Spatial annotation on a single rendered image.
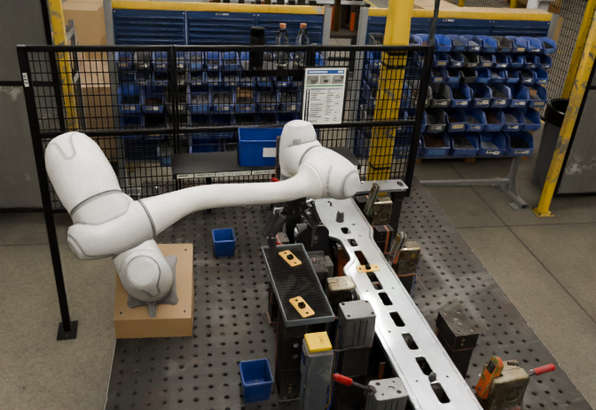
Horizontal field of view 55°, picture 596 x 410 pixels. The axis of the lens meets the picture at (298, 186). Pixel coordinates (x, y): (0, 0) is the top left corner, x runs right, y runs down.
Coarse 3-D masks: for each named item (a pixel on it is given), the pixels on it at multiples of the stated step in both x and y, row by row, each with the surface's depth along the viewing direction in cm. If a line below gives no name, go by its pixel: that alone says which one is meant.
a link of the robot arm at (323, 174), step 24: (312, 168) 147; (336, 168) 146; (192, 192) 145; (216, 192) 145; (240, 192) 145; (264, 192) 145; (288, 192) 145; (312, 192) 148; (336, 192) 146; (168, 216) 140
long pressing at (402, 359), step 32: (352, 224) 233; (352, 256) 212; (384, 256) 214; (384, 288) 196; (384, 320) 182; (416, 320) 183; (384, 352) 170; (416, 352) 170; (416, 384) 159; (448, 384) 159
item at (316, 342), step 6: (306, 336) 150; (312, 336) 150; (318, 336) 150; (324, 336) 150; (306, 342) 149; (312, 342) 148; (318, 342) 148; (324, 342) 148; (312, 348) 146; (318, 348) 146; (324, 348) 147; (330, 348) 147
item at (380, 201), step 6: (378, 198) 245; (384, 198) 245; (378, 204) 242; (384, 204) 243; (390, 204) 243; (372, 210) 243; (378, 210) 243; (384, 210) 244; (390, 210) 245; (372, 216) 244; (378, 216) 244; (384, 216) 246; (372, 222) 245; (378, 222) 246; (384, 222) 247; (372, 228) 247
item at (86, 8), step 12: (72, 0) 586; (84, 0) 590; (96, 0) 593; (144, 0) 609; (72, 12) 547; (84, 12) 548; (96, 12) 549; (84, 24) 553; (96, 24) 554; (84, 36) 558; (96, 36) 559
